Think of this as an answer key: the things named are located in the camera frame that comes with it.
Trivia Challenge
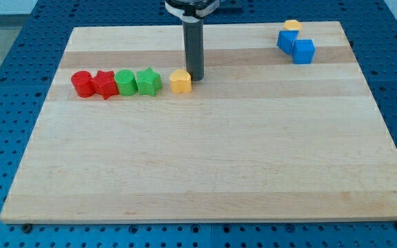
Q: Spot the yellow hexagon block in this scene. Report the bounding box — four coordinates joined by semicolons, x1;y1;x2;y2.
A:
283;19;303;31

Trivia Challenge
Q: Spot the blue triangle block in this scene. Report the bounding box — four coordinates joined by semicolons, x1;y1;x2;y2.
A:
277;30;299;54

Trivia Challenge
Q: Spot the red star block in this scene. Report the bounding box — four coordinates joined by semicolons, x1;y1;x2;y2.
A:
90;70;119;100

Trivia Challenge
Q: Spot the robot arm flange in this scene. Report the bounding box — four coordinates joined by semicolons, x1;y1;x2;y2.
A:
165;0;221;19

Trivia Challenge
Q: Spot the red cylinder block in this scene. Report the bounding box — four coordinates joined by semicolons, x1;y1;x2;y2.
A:
70;71;95;98

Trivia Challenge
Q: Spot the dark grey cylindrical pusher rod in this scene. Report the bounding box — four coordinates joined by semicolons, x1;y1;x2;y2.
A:
183;19;205;81

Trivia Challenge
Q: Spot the green star block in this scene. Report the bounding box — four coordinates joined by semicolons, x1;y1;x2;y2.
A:
136;68;162;96

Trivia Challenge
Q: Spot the blue cube block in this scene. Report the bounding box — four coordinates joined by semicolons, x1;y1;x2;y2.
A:
292;39;316;64

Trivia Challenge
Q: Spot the light wooden board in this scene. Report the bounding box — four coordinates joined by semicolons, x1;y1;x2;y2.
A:
0;21;397;224

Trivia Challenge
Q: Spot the green cylinder block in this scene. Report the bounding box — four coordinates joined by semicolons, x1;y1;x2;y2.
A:
114;70;138;96

